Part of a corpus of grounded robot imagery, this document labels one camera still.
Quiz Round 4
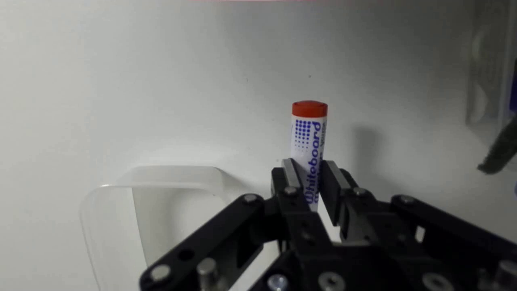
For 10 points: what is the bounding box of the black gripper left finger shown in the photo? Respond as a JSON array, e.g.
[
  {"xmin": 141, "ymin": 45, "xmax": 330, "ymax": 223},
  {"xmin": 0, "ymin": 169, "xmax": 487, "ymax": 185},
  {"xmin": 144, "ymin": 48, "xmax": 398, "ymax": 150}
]
[{"xmin": 141, "ymin": 156, "xmax": 330, "ymax": 291}]

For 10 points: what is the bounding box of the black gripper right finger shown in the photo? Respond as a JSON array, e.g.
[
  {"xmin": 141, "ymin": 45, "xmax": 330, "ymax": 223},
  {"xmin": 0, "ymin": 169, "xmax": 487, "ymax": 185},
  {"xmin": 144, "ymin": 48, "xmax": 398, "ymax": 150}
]
[{"xmin": 320, "ymin": 158, "xmax": 517, "ymax": 291}]

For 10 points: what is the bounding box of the whiteboard marker with red cap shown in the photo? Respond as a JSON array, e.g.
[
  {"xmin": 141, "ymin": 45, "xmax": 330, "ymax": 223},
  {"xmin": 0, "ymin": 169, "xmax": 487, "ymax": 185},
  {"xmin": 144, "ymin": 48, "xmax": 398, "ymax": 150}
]
[{"xmin": 289, "ymin": 98, "xmax": 330, "ymax": 213}]

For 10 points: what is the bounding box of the clear plastic lunchbox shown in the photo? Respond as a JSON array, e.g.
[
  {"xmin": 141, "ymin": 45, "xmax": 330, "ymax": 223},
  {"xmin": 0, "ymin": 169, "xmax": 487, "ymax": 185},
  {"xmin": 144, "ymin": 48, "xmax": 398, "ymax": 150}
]
[{"xmin": 79, "ymin": 163, "xmax": 256, "ymax": 291}]

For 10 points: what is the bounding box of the blue object in clear pack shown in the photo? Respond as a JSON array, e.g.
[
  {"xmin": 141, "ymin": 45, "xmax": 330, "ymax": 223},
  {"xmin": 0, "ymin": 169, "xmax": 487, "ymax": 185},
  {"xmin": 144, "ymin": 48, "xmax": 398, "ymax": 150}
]
[{"xmin": 464, "ymin": 0, "xmax": 517, "ymax": 130}]

